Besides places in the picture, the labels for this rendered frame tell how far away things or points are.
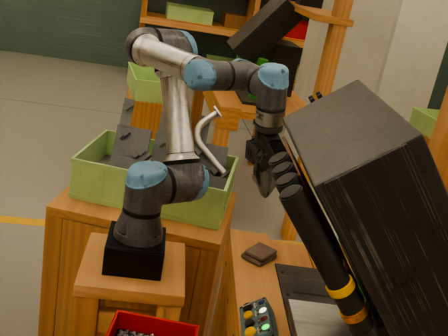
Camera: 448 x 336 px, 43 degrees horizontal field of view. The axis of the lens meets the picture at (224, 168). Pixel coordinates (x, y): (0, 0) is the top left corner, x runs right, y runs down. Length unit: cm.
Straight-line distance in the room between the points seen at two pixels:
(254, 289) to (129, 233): 40
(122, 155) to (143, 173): 82
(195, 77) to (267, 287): 68
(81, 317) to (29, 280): 151
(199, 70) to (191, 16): 641
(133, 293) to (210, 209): 62
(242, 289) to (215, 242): 48
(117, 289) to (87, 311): 12
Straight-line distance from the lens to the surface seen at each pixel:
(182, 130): 174
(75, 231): 225
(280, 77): 139
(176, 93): 175
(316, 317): 123
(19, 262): 340
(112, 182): 224
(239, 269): 177
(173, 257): 187
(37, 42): 849
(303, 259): 196
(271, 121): 143
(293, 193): 82
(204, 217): 220
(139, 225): 169
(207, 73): 138
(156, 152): 243
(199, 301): 226
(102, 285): 170
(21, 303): 308
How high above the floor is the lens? 179
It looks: 21 degrees down
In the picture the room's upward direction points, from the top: 10 degrees clockwise
